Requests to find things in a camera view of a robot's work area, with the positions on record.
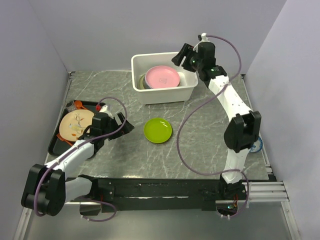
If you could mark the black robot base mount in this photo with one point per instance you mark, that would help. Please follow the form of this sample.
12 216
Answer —
151 194

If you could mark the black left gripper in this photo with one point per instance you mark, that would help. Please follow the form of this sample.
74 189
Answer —
127 128

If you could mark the cream plate with branch motif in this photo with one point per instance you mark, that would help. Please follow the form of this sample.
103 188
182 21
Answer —
141 84

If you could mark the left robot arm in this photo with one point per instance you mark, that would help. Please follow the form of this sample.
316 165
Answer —
47 187

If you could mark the dark plate with deer motif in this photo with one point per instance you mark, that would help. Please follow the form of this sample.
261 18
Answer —
143 80

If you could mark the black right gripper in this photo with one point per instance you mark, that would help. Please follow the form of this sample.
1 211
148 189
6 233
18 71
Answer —
188 52

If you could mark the aluminium frame rail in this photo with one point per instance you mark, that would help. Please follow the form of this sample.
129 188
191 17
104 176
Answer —
268 190

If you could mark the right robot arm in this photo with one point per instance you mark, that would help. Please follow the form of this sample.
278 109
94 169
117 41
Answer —
244 123

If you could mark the orange measuring scoop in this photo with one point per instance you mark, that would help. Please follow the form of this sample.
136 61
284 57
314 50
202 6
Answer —
79 105

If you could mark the pink plate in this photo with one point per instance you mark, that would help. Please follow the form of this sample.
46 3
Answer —
160 77

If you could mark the blue plate with bamboo mat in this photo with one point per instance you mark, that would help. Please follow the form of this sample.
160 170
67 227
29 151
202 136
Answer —
146 85

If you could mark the green plate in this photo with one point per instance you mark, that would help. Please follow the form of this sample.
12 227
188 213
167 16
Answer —
157 130

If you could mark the blue white patterned bowl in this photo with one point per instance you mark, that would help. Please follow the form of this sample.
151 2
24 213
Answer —
257 146

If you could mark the clear glass cup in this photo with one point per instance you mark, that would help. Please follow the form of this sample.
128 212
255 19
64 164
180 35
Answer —
71 106

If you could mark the white plastic bin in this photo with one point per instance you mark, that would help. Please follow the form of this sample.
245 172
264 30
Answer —
141 63

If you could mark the beige plate with bird motif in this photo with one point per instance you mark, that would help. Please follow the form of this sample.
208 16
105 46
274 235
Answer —
74 123

